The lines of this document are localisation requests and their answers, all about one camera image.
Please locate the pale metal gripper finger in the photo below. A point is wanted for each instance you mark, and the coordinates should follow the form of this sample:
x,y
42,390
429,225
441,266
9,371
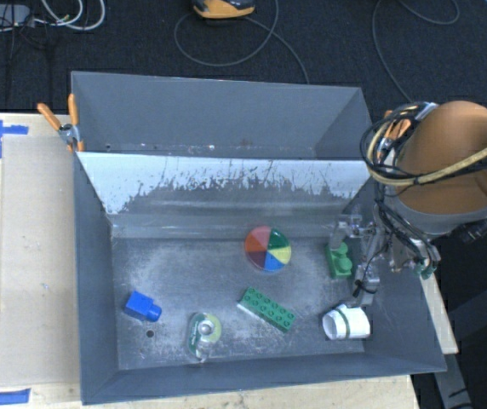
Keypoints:
x,y
367,286
342,230

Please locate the small green toy brick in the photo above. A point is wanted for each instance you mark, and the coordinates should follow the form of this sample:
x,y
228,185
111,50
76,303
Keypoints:
x,y
339,261

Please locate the white cup with green stripes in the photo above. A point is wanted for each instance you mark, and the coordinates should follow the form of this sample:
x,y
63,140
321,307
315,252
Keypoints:
x,y
347,323

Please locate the multicoloured segmented round disc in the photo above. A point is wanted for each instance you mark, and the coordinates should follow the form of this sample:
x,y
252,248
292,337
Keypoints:
x,y
267,249

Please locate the long green toy brick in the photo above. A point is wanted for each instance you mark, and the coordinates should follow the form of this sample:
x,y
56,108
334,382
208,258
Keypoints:
x,y
267,309

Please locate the grey metal bin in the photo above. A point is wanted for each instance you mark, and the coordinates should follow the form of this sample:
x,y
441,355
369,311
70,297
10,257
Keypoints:
x,y
209,271

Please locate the blue toy block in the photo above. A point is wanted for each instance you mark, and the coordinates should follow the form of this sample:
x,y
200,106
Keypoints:
x,y
142,307

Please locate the pale flat board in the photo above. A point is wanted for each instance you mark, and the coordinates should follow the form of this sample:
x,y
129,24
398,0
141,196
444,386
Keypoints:
x,y
35,262

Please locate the black cylinder on white bracket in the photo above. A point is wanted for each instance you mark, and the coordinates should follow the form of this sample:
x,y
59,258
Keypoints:
x,y
475,230

